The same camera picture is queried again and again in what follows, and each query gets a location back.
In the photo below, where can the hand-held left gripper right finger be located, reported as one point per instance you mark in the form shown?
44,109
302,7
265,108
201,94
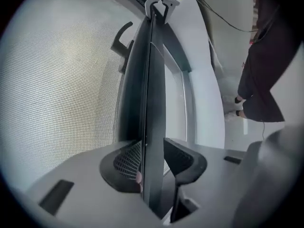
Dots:
187,163

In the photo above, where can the grey mesh filter screen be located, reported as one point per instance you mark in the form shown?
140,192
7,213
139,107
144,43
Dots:
59,79

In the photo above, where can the white panel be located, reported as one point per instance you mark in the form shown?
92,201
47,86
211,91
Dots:
209,98

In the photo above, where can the person's black shorts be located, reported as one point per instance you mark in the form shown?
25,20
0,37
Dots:
259,103

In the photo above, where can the person's left hand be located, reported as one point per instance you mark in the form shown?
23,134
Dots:
139,179

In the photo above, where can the black window frame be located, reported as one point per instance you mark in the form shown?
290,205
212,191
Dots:
180,56

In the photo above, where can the person's right white shoe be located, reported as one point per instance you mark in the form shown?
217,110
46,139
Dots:
239,105

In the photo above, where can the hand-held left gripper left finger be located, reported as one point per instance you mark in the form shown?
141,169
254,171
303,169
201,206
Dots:
118,172

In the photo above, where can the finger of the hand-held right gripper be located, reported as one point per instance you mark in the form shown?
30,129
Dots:
167,11
147,9

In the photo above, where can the person in black clothes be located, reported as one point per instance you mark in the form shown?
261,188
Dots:
273,51

